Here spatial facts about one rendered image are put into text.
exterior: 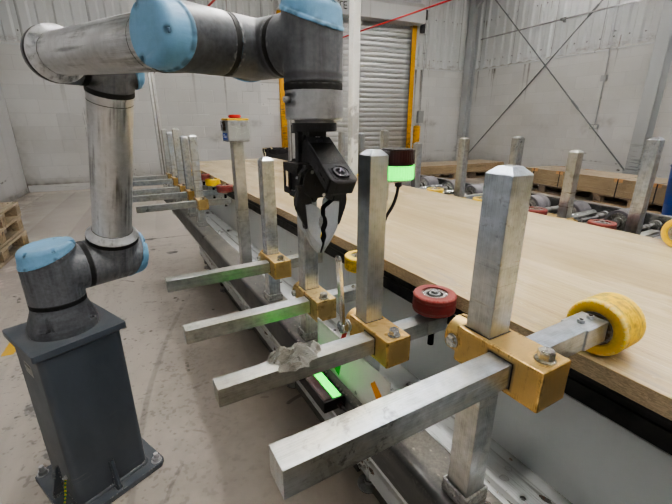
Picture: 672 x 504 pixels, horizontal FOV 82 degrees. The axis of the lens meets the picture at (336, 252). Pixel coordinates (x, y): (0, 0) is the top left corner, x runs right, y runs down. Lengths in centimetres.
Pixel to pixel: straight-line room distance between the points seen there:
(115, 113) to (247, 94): 760
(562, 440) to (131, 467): 141
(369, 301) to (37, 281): 99
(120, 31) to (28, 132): 810
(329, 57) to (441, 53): 1034
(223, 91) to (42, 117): 316
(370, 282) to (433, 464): 30
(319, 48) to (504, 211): 34
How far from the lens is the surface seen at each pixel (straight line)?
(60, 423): 151
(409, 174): 65
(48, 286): 137
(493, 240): 46
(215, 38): 63
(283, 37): 63
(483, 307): 48
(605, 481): 79
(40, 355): 137
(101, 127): 122
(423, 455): 72
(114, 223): 135
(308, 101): 60
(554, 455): 82
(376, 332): 67
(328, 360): 64
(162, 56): 61
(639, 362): 68
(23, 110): 880
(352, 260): 90
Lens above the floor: 121
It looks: 19 degrees down
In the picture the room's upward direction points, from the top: straight up
